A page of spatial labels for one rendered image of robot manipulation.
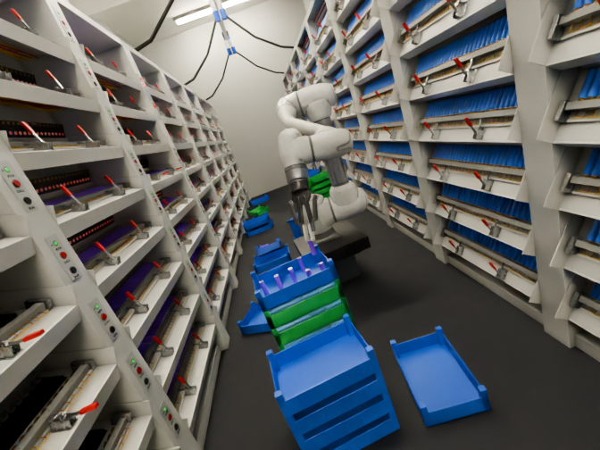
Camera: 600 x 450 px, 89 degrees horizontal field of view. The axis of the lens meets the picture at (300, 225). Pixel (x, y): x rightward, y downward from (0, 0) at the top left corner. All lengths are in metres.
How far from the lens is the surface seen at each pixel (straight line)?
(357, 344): 1.08
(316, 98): 1.68
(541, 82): 1.03
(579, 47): 0.97
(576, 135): 1.01
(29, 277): 0.96
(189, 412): 1.32
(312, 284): 1.11
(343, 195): 1.73
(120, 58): 2.32
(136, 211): 1.57
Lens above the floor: 0.95
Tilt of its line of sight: 17 degrees down
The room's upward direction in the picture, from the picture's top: 21 degrees counter-clockwise
